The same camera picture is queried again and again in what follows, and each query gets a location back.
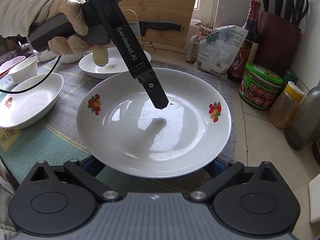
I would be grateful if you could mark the green lid sauce jar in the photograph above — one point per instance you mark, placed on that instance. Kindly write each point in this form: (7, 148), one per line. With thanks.
(259, 87)

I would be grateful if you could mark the left hand beige glove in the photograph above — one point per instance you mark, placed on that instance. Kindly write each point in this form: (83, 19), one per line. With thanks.
(60, 27)

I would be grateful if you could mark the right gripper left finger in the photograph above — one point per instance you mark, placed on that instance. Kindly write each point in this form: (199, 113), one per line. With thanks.
(92, 166)

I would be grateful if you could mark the large white fruit-pattern plate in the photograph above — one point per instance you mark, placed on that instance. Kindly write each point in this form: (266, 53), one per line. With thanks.
(119, 125)

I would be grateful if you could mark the white plate with stain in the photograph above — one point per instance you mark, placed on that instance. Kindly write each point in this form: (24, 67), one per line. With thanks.
(115, 65)

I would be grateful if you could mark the white floral small bowl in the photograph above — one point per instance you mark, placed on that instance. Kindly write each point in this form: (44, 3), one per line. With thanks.
(24, 70)

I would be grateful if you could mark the white small bowl behind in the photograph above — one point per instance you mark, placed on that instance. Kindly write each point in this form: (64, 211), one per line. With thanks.
(47, 56)

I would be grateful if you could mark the black scissors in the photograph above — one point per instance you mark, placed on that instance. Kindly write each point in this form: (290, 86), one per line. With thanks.
(299, 10)

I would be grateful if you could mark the metal wire board rack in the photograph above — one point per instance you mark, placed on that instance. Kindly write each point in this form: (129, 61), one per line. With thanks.
(135, 27)

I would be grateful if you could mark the dark red knife block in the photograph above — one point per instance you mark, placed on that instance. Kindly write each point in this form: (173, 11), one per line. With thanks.
(278, 37)

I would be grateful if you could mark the yellow lid spice jar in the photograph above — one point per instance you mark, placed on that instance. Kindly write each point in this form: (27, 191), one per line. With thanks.
(286, 105)

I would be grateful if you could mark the white plastic food bag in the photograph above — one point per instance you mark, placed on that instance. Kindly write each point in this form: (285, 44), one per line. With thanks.
(218, 50)

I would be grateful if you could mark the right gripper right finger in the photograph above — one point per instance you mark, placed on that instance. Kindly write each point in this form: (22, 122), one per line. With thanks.
(216, 167)

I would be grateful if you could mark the dark soy sauce bottle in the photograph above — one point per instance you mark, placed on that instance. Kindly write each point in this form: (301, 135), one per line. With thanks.
(248, 49)

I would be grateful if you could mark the grey green checked mat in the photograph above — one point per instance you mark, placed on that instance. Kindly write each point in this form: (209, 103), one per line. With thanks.
(55, 139)

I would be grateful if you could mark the clear glass oil bottle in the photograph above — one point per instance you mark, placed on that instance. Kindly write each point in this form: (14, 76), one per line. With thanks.
(305, 125)

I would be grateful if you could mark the left forearm beige sleeve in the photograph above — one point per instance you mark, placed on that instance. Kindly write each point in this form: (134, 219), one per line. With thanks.
(17, 16)

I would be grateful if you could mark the steel kitchen knife black handle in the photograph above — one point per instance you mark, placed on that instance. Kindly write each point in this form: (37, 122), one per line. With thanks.
(159, 25)

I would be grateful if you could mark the green cap bottle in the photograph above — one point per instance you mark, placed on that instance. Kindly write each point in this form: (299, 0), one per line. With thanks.
(290, 76)

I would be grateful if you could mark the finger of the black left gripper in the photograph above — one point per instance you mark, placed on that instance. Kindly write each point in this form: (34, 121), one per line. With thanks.
(154, 89)

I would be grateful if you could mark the wooden cutting board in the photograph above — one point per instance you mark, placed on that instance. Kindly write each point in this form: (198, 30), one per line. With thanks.
(178, 11)

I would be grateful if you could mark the small carton box with clips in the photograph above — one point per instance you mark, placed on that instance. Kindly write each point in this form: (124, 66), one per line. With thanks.
(194, 42)

